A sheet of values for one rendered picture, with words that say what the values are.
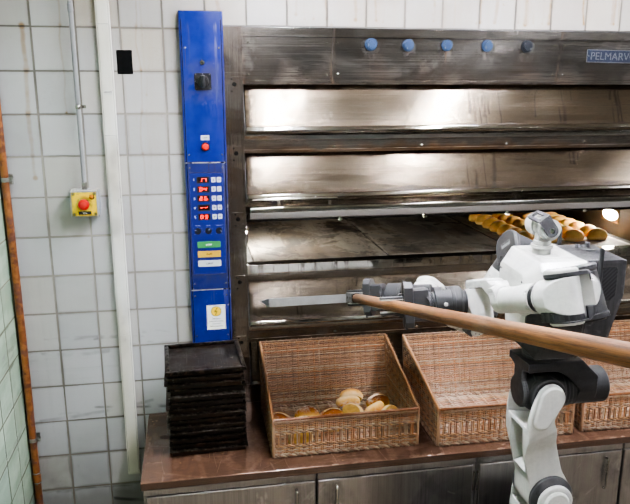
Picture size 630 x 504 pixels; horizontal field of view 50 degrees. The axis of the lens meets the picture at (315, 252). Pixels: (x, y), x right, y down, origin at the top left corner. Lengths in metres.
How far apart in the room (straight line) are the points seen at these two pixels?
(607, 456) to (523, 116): 1.38
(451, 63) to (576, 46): 0.54
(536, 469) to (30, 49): 2.22
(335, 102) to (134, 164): 0.81
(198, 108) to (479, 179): 1.18
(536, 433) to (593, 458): 0.73
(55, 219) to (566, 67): 2.14
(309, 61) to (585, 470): 1.90
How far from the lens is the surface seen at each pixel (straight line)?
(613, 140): 3.22
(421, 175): 2.84
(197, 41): 2.64
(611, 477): 3.02
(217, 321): 2.79
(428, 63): 2.84
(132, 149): 2.69
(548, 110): 3.04
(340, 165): 2.76
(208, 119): 2.64
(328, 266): 2.81
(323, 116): 2.71
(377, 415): 2.56
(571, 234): 3.38
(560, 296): 1.62
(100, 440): 3.05
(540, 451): 2.29
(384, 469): 2.60
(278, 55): 2.71
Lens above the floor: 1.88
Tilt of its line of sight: 14 degrees down
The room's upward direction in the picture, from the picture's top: straight up
